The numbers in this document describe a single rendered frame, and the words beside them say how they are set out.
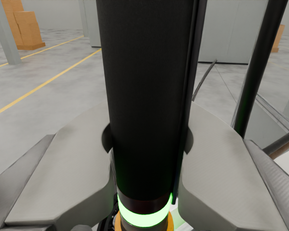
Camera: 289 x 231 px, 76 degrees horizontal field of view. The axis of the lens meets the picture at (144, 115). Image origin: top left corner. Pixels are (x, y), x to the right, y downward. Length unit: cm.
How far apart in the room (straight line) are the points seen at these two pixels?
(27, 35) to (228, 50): 682
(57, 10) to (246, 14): 1124
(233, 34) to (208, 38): 63
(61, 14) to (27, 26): 605
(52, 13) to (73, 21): 136
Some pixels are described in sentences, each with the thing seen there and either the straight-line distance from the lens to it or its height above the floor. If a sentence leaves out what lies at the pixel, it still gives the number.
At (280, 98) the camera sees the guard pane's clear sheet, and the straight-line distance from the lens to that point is 127.
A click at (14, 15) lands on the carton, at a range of 851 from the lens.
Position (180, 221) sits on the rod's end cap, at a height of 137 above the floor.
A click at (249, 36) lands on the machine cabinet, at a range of 598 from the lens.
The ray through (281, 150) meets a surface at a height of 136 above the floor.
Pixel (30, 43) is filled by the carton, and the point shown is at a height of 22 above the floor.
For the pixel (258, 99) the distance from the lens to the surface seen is 142.
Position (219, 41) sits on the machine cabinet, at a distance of 581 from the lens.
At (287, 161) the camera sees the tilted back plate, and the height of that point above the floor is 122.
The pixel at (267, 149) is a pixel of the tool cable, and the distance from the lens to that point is 27.
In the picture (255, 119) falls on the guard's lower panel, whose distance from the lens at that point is 145.
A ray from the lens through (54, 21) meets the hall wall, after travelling 1451.
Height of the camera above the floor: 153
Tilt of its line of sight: 32 degrees down
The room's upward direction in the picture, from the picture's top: straight up
